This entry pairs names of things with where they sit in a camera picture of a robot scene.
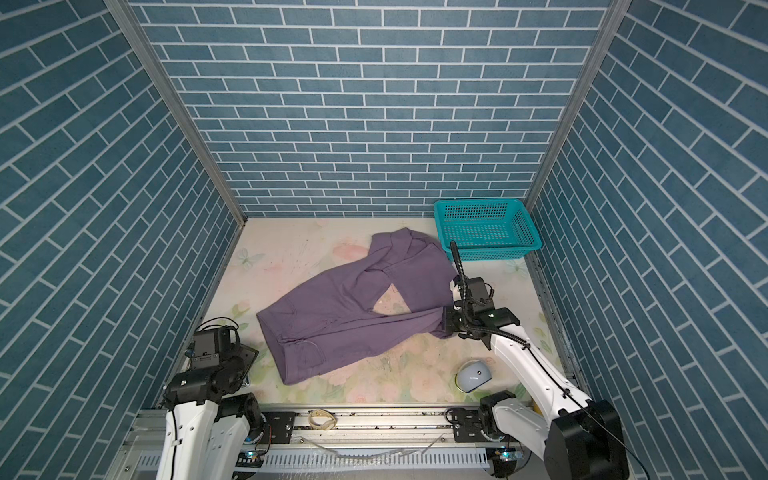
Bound beige rubber band loop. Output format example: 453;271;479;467
307;409;338;431

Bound teal plastic mesh basket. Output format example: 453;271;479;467
434;198;542;261

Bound white slotted cable duct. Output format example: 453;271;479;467
235;448;490;474

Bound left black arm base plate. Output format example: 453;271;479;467
262;411;297;445

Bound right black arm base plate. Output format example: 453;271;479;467
444;407;500;443

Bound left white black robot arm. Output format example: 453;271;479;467
156;317;266;479

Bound purple trousers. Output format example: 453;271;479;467
257;228;457;385

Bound grey computer mouse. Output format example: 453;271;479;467
454;359;493;393

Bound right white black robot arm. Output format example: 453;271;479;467
443;274;630;479

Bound aluminium front rail frame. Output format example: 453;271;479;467
107;403;637;480

